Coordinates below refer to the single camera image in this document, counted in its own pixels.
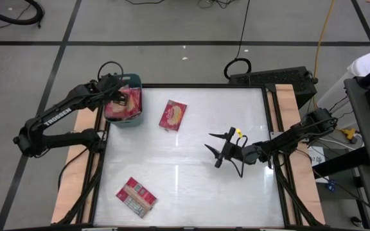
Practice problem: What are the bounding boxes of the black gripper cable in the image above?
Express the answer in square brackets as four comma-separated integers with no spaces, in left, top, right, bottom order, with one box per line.
[229,156,247,179]
[97,60,125,81]

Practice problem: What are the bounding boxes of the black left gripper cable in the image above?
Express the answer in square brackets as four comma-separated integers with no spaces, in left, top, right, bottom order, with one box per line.
[97,60,125,81]

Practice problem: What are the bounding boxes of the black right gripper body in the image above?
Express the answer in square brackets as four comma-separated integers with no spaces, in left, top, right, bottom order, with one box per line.
[215,127,258,168]

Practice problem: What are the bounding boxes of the thick black hose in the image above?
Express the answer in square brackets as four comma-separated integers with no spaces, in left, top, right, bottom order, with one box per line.
[0,0,45,26]

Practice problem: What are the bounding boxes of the light wooden side board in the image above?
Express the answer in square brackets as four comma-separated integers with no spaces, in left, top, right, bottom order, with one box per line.
[50,105,109,225]
[267,83,326,225]

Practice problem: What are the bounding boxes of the tangled black floor cable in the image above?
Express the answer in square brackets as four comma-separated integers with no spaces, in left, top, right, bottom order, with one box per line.
[197,0,239,10]

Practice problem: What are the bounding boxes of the black aluminium table frame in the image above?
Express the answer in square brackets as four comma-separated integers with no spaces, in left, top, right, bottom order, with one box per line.
[55,82,326,231]

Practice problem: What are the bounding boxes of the small black floor object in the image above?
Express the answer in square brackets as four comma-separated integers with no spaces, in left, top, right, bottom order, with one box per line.
[349,216,365,228]

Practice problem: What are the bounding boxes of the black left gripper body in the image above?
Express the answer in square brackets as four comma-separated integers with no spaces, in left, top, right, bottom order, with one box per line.
[98,73,127,97]

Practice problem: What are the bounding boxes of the white power cable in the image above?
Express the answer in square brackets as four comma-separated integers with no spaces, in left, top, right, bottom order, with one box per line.
[316,136,364,151]

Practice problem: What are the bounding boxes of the yellow extension cable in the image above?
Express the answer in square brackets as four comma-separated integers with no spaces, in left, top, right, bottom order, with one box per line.
[312,0,358,142]

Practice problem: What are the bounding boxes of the white plastic bin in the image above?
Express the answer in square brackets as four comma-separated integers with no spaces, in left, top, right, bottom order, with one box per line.
[316,52,370,112]

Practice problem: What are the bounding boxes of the black perforated equipment case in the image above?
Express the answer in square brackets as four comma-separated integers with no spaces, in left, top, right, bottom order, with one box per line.
[228,65,318,109]

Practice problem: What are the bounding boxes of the black coiled floor cable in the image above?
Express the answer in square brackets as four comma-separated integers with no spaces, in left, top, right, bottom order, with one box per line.
[223,0,252,81]

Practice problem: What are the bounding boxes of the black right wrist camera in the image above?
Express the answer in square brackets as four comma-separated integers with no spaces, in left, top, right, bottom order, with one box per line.
[231,144,249,161]

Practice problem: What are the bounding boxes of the red microwave popcorn bag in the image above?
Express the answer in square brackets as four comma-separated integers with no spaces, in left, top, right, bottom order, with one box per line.
[115,176,159,219]
[104,85,143,122]
[158,99,188,132]

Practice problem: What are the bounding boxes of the white paper sheet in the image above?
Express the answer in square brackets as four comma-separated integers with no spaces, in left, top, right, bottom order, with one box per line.
[307,146,326,167]

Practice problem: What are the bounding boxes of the teal plastic basket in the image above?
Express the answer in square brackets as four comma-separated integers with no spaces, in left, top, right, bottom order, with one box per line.
[103,73,144,128]

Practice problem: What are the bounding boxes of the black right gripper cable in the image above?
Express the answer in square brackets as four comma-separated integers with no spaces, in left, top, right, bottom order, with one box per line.
[229,156,247,179]

